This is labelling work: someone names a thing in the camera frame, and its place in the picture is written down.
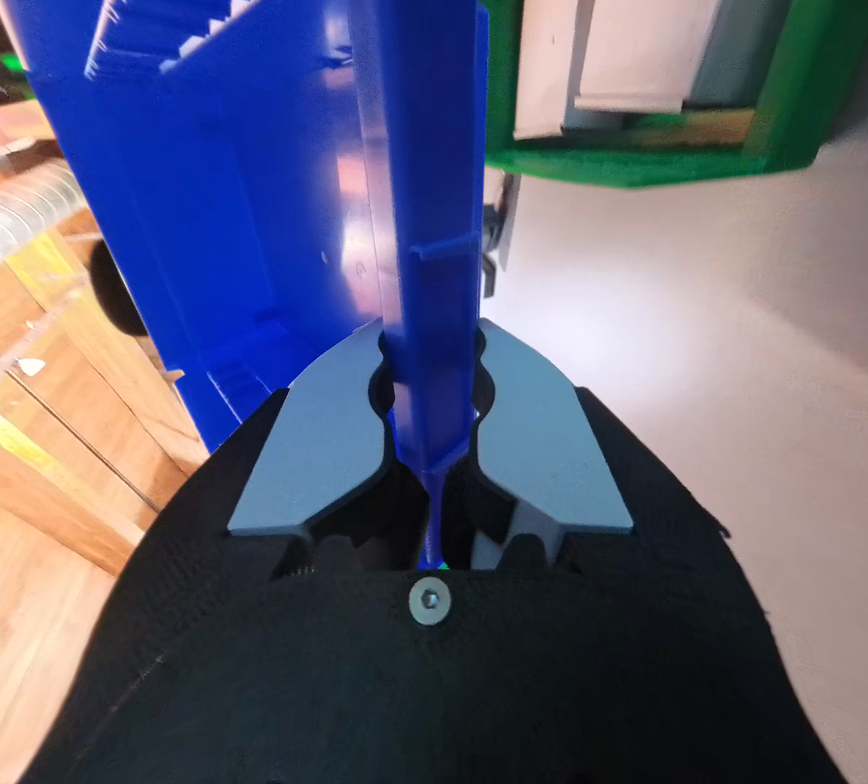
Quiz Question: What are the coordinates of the green plastic bin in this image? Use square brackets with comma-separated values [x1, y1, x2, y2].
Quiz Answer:
[478, 0, 868, 190]

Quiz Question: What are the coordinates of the white cardboard box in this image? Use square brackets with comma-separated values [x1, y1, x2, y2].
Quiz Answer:
[575, 0, 788, 115]
[513, 0, 614, 141]

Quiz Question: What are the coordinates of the metal air duct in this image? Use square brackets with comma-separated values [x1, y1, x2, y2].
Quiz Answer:
[0, 177, 92, 259]

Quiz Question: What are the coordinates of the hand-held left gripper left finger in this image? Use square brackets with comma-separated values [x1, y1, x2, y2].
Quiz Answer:
[227, 321, 396, 537]

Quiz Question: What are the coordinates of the blue plastic bin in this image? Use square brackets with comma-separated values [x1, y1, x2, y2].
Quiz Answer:
[0, 0, 492, 571]

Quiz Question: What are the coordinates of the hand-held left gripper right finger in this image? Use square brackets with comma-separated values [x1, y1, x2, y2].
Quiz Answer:
[470, 318, 636, 571]

